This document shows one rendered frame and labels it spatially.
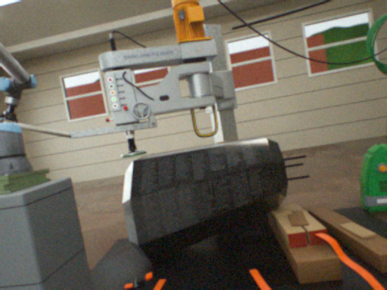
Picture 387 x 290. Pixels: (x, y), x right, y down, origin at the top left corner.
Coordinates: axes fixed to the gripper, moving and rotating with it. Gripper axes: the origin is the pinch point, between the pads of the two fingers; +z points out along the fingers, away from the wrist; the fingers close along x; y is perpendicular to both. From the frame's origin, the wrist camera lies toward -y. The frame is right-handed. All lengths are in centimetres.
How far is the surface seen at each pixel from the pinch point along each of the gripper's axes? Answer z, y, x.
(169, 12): -337, -353, 330
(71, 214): 35, 87, 26
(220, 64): -111, 30, 168
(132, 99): -45, 41, 72
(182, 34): -109, 51, 98
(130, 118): -30, 42, 73
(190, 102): -55, 63, 112
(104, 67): -65, 25, 51
